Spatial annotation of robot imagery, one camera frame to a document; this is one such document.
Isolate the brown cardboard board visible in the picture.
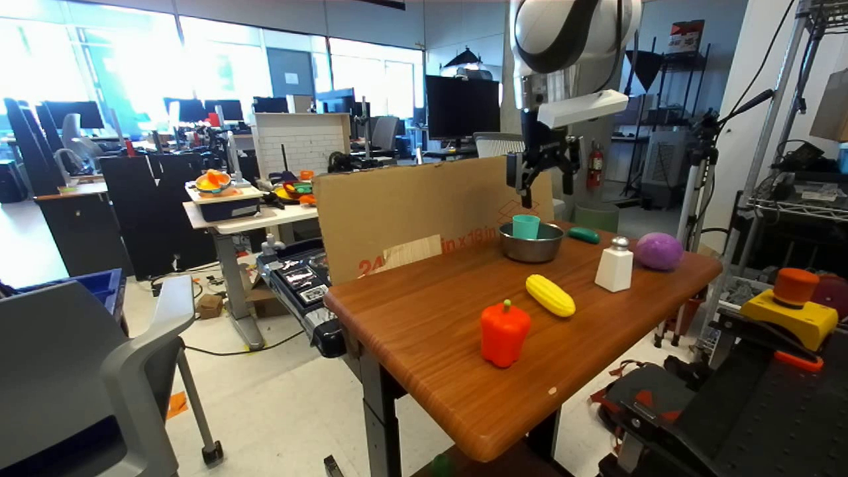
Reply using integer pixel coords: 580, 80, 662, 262
313, 157, 558, 286

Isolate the yellow emergency stop box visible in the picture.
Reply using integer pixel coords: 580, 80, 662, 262
741, 266, 841, 355

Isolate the black orange clamp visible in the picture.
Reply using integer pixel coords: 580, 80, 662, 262
772, 347, 829, 379

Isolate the yellow toy corn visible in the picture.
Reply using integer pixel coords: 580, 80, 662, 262
523, 273, 578, 322

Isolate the purple plush ball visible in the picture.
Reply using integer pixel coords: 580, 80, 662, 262
633, 231, 688, 273

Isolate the white shaker bottle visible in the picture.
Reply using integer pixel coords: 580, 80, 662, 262
593, 233, 637, 294

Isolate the tray with toy fruit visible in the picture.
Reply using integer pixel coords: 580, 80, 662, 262
183, 167, 265, 222

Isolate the white background desk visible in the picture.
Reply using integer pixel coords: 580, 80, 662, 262
180, 197, 320, 352

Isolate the orange toy bell pepper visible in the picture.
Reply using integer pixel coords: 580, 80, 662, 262
478, 300, 536, 372

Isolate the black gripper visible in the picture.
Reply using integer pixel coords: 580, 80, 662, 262
515, 106, 589, 213

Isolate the black light stand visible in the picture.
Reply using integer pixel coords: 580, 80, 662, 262
674, 87, 779, 269

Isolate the black computer monitor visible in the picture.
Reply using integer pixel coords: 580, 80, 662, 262
424, 75, 503, 144

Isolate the silver metal pot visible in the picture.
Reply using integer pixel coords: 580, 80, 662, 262
498, 218, 568, 266

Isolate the wooden table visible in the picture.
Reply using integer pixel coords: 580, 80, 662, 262
323, 231, 726, 467

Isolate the blue storage bin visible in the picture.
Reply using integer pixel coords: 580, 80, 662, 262
75, 269, 127, 319

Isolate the grey plastic armchair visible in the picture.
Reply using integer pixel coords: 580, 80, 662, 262
0, 273, 228, 477

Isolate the blue plastic cup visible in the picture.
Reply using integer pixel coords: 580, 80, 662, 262
510, 213, 544, 243

